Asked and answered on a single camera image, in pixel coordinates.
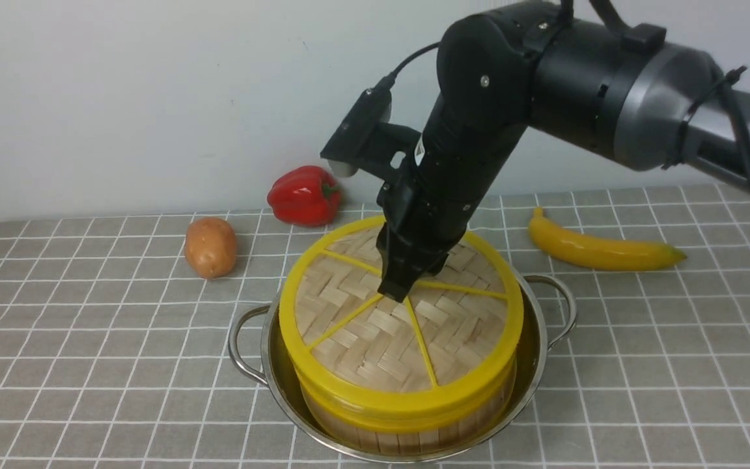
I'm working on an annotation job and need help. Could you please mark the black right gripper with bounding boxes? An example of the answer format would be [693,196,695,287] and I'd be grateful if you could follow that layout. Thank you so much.
[377,91,531,303]

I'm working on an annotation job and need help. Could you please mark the woven bamboo lid yellow rim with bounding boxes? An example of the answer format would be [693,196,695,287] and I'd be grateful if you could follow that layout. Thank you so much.
[279,216,524,427]

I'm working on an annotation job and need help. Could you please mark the bamboo steamer basket yellow rim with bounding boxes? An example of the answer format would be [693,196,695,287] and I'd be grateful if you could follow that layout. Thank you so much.
[300,360,518,456]

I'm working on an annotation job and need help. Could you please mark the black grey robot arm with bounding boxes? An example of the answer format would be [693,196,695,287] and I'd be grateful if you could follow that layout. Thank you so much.
[377,1,750,301]

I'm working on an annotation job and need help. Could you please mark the stainless steel pot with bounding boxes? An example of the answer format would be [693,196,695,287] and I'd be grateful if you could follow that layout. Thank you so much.
[229,255,578,463]

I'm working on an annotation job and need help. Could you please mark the red bell pepper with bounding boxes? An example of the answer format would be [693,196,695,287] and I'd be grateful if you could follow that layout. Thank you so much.
[267,165,342,227]

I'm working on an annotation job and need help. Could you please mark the yellow banana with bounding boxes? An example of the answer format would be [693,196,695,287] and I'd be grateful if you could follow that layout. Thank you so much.
[529,206,688,271]

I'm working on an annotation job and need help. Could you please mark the brown potato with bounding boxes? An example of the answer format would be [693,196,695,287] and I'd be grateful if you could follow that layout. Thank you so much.
[184,217,237,280]

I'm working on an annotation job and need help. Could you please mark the grey checked tablecloth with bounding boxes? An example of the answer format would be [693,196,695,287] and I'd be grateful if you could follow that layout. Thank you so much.
[0,185,750,468]

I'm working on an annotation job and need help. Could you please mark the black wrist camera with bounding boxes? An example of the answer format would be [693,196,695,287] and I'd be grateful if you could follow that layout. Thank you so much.
[320,88,421,184]

